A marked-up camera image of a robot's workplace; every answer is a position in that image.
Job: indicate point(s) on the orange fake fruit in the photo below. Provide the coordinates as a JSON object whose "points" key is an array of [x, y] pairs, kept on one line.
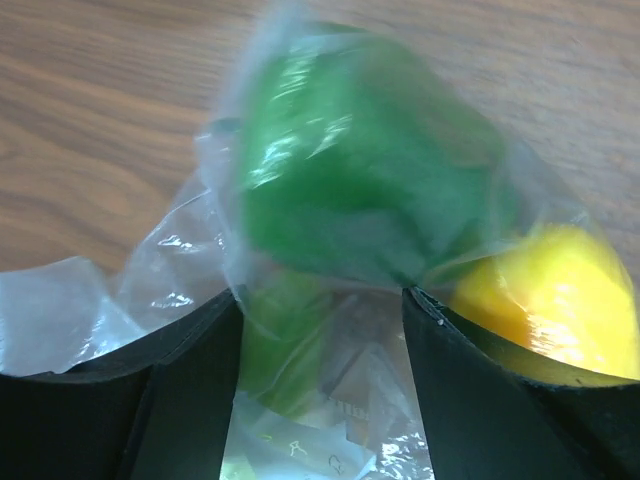
{"points": [[561, 293]]}

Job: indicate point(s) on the clear zip top bag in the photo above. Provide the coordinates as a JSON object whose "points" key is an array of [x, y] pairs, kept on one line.
{"points": [[59, 316]]}

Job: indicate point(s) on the white fake cauliflower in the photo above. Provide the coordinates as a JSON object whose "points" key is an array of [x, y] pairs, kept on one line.
{"points": [[283, 426]]}

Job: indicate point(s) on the green fake vegetable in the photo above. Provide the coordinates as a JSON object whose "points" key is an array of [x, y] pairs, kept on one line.
{"points": [[357, 161]]}

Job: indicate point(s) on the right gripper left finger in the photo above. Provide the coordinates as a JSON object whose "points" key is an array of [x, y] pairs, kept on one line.
{"points": [[158, 408]]}

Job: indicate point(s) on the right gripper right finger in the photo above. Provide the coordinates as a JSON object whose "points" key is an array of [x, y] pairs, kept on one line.
{"points": [[494, 410]]}

